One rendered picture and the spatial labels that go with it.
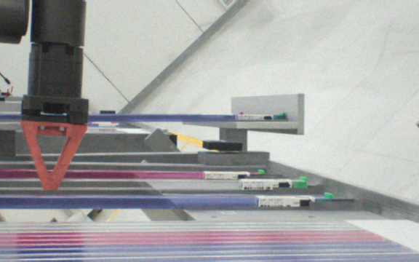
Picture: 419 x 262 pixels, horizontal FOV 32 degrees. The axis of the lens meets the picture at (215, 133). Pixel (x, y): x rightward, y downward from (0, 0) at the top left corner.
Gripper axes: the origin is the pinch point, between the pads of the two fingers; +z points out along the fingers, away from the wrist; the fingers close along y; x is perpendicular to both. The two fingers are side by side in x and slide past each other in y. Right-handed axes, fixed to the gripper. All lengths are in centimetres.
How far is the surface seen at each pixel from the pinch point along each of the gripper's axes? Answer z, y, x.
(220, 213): 0.8, 14.5, 15.1
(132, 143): 2, -96, 24
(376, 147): 5, -170, 127
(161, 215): 10.3, -39.3, 20.4
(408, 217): -0.4, 21.3, 31.0
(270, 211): 0.7, 13.3, 20.5
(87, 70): -30, -760, 71
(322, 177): -1.5, 1.5, 31.0
